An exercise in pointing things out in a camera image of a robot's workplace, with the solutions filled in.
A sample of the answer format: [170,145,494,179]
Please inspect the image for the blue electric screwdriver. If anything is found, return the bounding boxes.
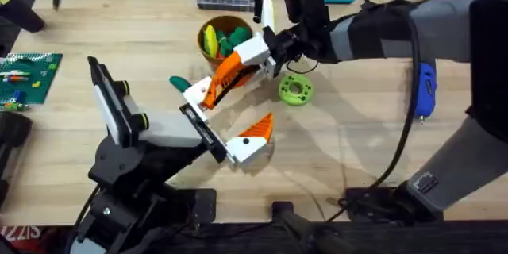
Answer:
[414,61,438,126]

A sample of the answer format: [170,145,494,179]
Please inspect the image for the brown tub with toys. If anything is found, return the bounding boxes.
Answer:
[196,14,255,88]

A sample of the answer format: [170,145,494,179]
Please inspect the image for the black and white scissors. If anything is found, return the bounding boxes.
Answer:
[252,0,276,33]

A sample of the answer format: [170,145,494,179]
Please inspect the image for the green board with blocks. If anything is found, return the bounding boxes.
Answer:
[0,52,64,112]

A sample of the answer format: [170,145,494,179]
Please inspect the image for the black device at table side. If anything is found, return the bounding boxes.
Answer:
[0,110,33,207]

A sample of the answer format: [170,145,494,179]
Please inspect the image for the black clamp with yellow mark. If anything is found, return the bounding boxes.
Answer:
[0,0,46,34]

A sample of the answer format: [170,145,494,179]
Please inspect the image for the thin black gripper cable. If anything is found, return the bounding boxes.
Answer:
[285,59,321,75]

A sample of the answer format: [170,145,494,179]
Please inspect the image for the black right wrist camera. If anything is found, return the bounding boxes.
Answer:
[282,0,331,25]

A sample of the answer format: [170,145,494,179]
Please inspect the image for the black camera post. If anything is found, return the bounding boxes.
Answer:
[271,201,358,254]

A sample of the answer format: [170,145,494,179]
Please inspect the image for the black rail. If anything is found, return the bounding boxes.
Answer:
[0,220,508,254]

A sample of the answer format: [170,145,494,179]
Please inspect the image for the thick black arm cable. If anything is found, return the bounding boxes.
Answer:
[325,15,422,223]

